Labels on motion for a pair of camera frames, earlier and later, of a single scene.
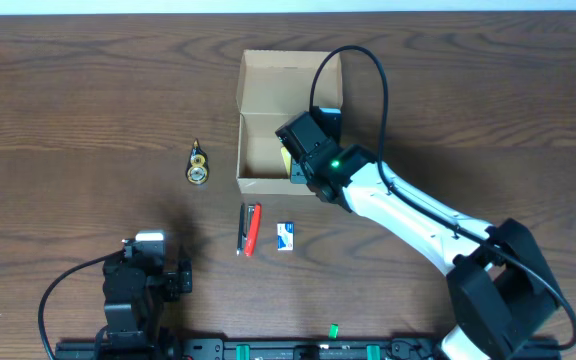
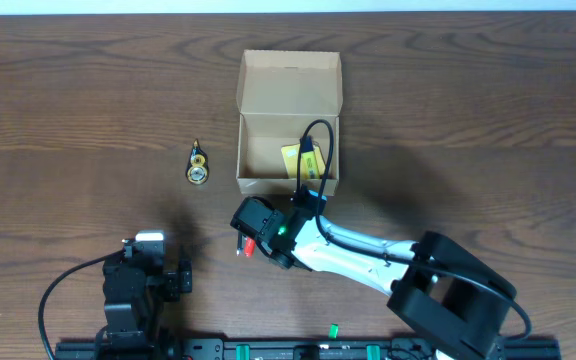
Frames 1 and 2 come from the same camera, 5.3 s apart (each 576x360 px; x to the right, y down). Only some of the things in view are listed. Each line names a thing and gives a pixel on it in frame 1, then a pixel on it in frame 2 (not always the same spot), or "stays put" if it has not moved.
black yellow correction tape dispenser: (197, 169) stays put
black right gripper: (297, 175) to (265, 249)
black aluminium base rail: (300, 351) stays put
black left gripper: (180, 281) stays put
